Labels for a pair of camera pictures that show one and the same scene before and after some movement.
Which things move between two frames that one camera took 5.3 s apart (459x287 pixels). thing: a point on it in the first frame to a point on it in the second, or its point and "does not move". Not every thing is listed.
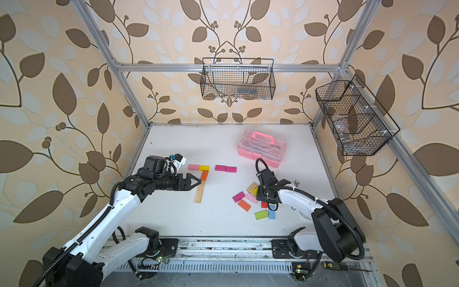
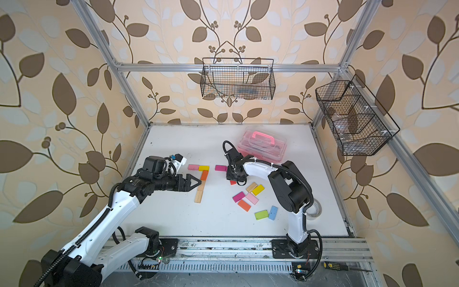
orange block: [204, 175] does not move
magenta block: [238, 197] does not move
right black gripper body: [262, 194] to [232, 174]
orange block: [244, 205] does not move
